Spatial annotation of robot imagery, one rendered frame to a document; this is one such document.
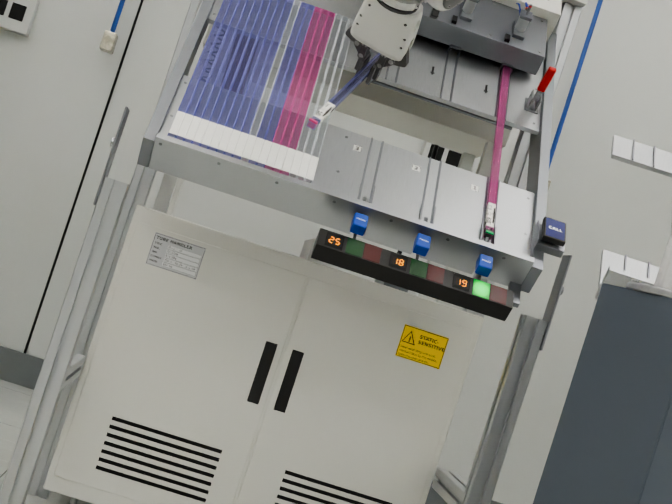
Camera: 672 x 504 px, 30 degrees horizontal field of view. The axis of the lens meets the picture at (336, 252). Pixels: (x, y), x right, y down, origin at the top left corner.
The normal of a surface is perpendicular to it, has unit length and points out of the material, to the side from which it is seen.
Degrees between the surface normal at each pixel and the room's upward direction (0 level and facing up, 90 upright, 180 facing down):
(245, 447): 90
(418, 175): 46
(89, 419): 90
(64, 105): 90
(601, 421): 90
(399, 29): 136
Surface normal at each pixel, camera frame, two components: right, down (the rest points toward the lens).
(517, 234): 0.28, -0.66
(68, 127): 0.09, 0.00
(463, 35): -0.16, 0.68
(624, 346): -0.81, -0.28
